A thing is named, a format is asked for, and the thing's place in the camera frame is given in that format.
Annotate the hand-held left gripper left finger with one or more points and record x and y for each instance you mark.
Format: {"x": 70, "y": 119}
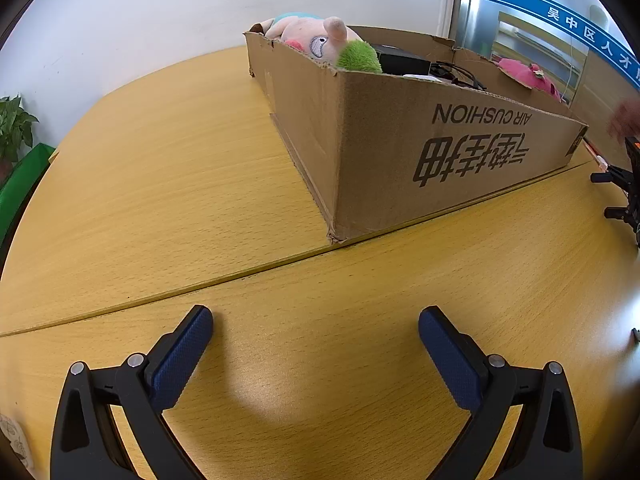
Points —
{"x": 182, "y": 355}

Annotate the orange pen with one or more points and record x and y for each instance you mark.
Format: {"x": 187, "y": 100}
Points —
{"x": 596, "y": 154}

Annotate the brown cardboard box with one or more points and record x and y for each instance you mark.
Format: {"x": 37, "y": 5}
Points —
{"x": 400, "y": 160}

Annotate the white patterned cloth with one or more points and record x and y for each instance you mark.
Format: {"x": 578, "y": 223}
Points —
{"x": 12, "y": 442}

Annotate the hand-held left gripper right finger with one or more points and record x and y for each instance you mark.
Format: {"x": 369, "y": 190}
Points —
{"x": 450, "y": 360}

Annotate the green fuzzy plush toy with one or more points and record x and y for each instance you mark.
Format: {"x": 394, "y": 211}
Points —
{"x": 357, "y": 57}

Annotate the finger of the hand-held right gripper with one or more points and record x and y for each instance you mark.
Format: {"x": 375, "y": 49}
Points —
{"x": 622, "y": 212}
{"x": 615, "y": 175}

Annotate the glass partition with metal frame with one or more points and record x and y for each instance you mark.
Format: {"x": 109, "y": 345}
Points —
{"x": 480, "y": 15}

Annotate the person's right hand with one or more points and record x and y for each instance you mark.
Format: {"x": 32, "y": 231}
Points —
{"x": 625, "y": 120}

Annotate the wooden desk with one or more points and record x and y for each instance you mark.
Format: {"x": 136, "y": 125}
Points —
{"x": 175, "y": 185}

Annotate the black sunglasses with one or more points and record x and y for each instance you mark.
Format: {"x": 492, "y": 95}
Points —
{"x": 457, "y": 75}

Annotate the pink pig plush toy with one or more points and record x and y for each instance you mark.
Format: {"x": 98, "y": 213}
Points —
{"x": 310, "y": 35}

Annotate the bright pink plush toy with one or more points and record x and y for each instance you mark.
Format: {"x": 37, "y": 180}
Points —
{"x": 520, "y": 70}

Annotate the black rectangular box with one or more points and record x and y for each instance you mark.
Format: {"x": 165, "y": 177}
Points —
{"x": 400, "y": 62}

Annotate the blue wall banner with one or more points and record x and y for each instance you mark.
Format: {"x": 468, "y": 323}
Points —
{"x": 550, "y": 10}

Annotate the green potted plant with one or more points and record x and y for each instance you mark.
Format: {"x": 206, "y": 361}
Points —
{"x": 12, "y": 125}

